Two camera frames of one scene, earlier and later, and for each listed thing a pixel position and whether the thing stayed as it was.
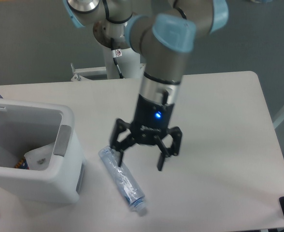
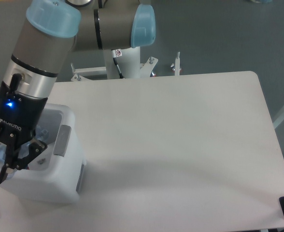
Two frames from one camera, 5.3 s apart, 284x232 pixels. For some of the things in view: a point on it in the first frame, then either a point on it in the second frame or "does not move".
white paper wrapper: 39,159 does not move
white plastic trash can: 34,152 does not move
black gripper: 149,121 to 14,116
